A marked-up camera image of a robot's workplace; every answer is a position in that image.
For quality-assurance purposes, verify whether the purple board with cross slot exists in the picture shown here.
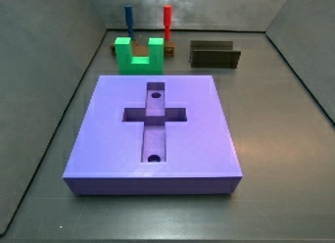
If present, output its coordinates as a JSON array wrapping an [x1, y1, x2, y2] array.
[[62, 75, 241, 195]]

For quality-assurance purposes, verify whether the red peg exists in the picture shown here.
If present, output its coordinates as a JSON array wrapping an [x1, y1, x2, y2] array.
[[164, 4, 172, 40]]

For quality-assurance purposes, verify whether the green U-shaped block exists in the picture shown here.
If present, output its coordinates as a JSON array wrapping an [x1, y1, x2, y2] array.
[[113, 37, 164, 75]]

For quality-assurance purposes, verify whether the black U-channel block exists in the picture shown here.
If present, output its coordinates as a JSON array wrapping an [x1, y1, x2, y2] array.
[[189, 40, 240, 69]]

